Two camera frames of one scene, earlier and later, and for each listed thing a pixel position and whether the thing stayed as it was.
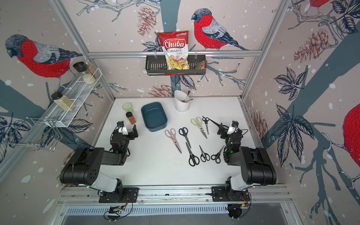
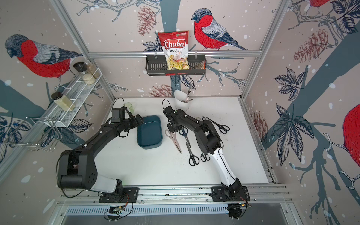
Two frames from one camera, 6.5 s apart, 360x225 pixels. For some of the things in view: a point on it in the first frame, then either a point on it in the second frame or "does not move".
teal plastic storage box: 154,116 to 150,132
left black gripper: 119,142 to 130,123
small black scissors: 204,156 does not move
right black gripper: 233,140 to 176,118
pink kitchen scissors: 171,134 does not move
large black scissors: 193,160 does not move
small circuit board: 117,209 does not move
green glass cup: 128,107 does not move
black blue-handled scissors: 183,131 does not move
